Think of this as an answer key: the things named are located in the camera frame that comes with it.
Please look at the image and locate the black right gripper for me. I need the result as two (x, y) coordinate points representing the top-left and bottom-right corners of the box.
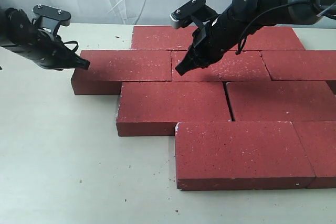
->
(175, 11), (251, 76)

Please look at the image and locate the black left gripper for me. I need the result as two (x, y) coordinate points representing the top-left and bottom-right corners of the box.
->
(12, 29), (90, 70)

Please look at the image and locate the red brick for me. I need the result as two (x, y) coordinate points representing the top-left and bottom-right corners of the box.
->
(175, 121), (316, 191)
(71, 50), (172, 95)
(171, 51), (271, 82)
(116, 82), (231, 136)
(243, 26), (305, 51)
(293, 121), (335, 189)
(131, 26), (196, 51)

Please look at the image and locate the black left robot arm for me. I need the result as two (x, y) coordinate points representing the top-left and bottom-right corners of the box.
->
(1, 4), (90, 71)

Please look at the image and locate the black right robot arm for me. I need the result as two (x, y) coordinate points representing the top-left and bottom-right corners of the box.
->
(170, 0), (335, 76)

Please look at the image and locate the red brick second row right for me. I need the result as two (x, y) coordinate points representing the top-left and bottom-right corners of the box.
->
(261, 50), (335, 93)

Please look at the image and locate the red brick third row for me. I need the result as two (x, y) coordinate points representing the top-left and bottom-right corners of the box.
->
(226, 81), (335, 122)

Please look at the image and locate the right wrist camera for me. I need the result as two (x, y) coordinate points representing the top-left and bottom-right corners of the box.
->
(170, 0), (218, 29)

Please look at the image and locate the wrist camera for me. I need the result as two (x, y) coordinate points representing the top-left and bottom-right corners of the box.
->
(32, 4), (71, 36)
(170, 0), (218, 29)

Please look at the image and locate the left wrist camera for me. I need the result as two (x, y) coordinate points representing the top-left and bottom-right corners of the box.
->
(32, 4), (71, 36)

